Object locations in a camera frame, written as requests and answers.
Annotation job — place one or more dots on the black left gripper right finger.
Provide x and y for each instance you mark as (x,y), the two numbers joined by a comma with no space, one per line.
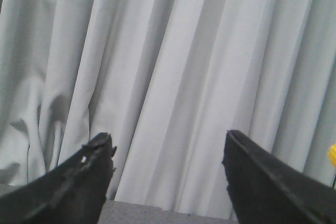
(263,189)

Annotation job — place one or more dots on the white pleated curtain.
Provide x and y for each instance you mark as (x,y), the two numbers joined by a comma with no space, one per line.
(167,79)

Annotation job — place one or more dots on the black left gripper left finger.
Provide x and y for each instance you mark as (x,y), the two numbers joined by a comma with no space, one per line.
(73,192)

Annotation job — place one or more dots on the yellow corn cob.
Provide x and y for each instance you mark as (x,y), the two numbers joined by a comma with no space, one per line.
(332,155)

